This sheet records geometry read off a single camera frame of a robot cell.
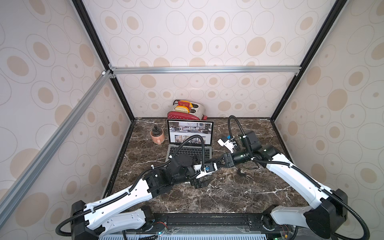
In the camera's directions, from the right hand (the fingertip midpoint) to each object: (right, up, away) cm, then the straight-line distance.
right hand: (215, 167), depth 69 cm
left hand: (-2, 0, -3) cm, 4 cm away
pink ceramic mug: (-33, +12, +28) cm, 45 cm away
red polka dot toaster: (-17, +31, +29) cm, 46 cm away
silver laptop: (-20, +17, +28) cm, 38 cm away
